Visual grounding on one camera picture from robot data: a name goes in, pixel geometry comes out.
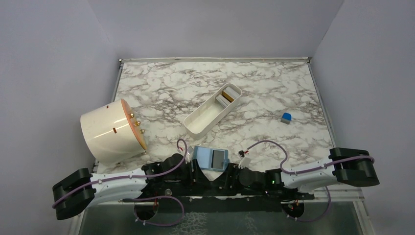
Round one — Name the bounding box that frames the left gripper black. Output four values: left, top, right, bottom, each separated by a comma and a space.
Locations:
164, 159, 210, 188

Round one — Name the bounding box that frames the blue leather card holder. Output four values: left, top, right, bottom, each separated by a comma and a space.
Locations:
193, 146, 229, 172

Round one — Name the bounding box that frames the grey card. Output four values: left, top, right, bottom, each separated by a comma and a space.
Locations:
211, 150, 225, 169

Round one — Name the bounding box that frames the white oblong plastic tray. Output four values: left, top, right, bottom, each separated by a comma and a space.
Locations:
183, 83, 243, 140

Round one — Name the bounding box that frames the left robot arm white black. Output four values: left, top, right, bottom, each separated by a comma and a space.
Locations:
52, 153, 212, 220

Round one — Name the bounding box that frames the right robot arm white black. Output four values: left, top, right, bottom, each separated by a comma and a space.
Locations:
215, 147, 380, 199

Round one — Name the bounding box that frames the gold credit card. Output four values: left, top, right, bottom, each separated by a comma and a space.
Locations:
222, 90, 235, 102

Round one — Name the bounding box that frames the white cards stack in tray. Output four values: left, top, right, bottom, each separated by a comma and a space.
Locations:
215, 86, 240, 108

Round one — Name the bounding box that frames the small blue grey block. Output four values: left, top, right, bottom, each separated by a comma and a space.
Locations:
280, 113, 292, 124

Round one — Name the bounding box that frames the cream cylindrical container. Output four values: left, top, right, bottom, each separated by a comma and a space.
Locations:
80, 99, 147, 166

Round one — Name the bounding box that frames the black front mounting rail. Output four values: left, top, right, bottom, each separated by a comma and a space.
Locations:
122, 182, 315, 213

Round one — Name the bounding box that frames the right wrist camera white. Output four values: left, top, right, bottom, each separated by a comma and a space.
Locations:
238, 150, 251, 169

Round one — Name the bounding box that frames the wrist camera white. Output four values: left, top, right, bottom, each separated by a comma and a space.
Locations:
238, 150, 251, 169
186, 146, 194, 161

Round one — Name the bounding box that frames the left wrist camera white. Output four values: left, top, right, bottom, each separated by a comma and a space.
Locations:
186, 146, 194, 161

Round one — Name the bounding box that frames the purple cable loop below rail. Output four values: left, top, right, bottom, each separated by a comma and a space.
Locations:
133, 194, 186, 227

